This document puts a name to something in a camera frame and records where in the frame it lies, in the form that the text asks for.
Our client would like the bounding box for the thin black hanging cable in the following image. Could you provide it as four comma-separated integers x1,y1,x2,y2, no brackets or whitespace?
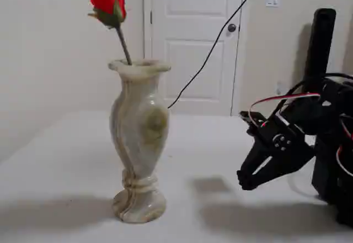
167,0,261,110

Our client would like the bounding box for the white panel door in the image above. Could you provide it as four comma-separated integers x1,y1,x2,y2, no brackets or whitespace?
151,0,245,116

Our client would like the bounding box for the marbled onyx stone vase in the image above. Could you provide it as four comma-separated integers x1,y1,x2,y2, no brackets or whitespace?
107,58,172,224

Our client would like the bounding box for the red artificial rose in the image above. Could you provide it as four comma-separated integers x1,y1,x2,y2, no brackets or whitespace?
87,0,133,66

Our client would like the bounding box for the black cylindrical post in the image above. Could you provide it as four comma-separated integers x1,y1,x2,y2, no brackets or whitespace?
302,8,337,89

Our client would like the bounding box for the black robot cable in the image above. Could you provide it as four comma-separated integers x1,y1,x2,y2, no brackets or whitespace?
277,73,353,111

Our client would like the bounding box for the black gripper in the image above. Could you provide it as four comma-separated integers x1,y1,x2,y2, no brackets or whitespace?
236,111,315,191

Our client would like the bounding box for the white door frame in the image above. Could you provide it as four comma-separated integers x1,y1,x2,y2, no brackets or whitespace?
142,0,258,117

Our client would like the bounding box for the red white servo cable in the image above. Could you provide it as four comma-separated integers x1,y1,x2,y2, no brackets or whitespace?
248,93,322,125
336,115,353,178

